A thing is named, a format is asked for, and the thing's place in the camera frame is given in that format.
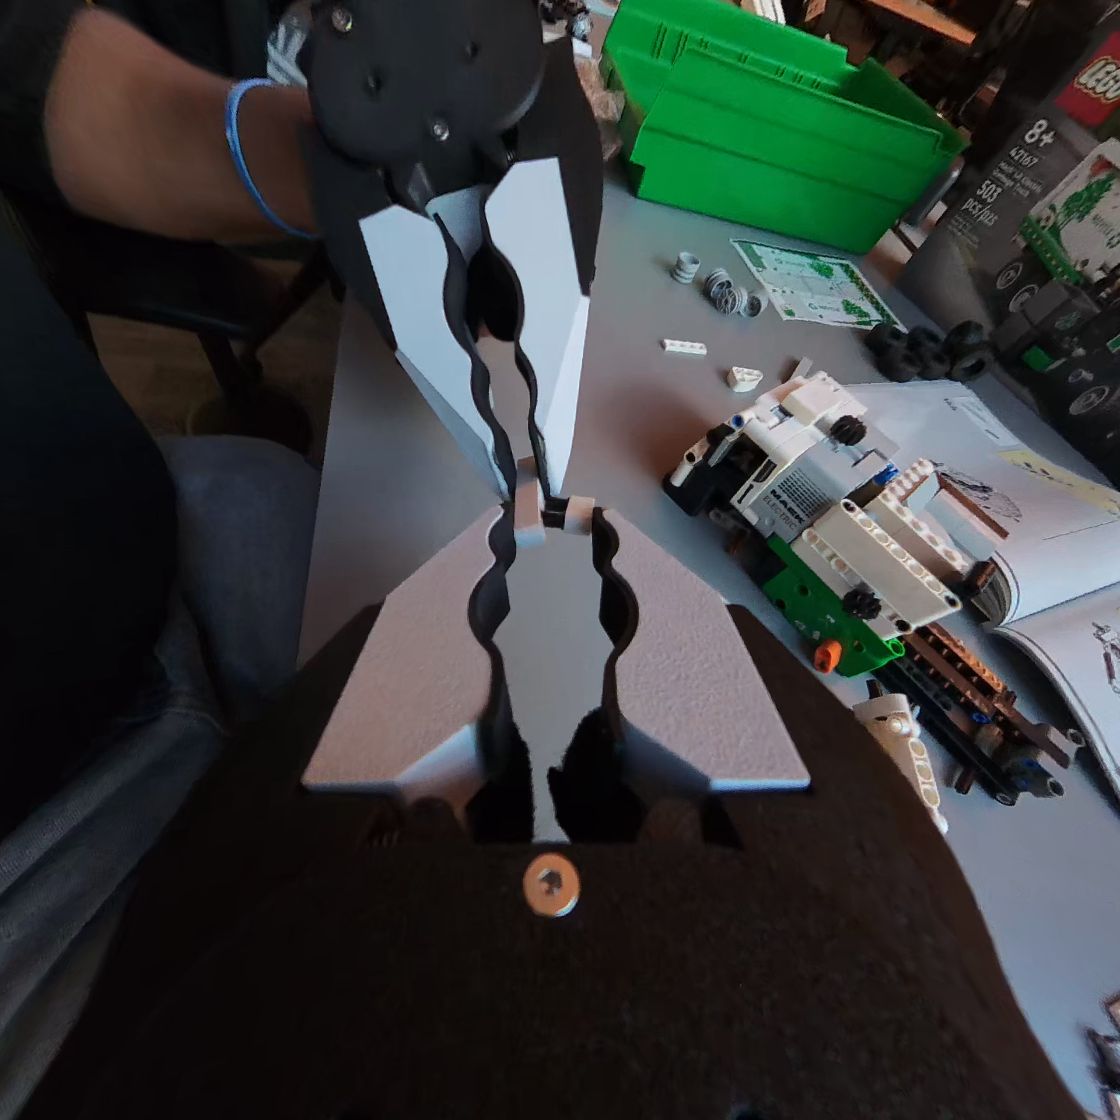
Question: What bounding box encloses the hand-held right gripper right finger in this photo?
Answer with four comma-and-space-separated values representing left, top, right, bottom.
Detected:
591, 508, 814, 796

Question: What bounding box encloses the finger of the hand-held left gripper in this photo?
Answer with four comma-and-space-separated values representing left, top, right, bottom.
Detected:
359, 203, 519, 508
431, 160, 591, 498

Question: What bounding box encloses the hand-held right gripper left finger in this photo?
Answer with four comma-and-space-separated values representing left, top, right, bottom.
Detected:
298, 508, 537, 819

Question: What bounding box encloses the lego truck model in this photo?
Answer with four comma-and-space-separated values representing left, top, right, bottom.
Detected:
661, 357, 1087, 805

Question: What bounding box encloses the thin lego technic beam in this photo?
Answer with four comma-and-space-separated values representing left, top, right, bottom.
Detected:
516, 455, 548, 554

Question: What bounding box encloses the person's left forearm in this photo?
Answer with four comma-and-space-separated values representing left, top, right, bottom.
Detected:
39, 7, 327, 248

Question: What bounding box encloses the lego sticker sheet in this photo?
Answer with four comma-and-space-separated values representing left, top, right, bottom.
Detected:
730, 241, 901, 331

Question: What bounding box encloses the lego instruction booklet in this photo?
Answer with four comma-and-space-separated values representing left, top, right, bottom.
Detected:
838, 381, 1120, 785

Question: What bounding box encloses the lego set box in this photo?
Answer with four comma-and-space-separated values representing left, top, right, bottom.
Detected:
899, 32, 1120, 488

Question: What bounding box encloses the blue wristband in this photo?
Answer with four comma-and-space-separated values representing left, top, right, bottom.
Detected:
226, 77, 324, 243

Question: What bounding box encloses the person's right leg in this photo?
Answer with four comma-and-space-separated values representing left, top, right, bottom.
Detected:
0, 432, 327, 1120

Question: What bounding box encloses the green plastic bin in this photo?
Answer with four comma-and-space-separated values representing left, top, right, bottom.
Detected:
600, 0, 970, 258

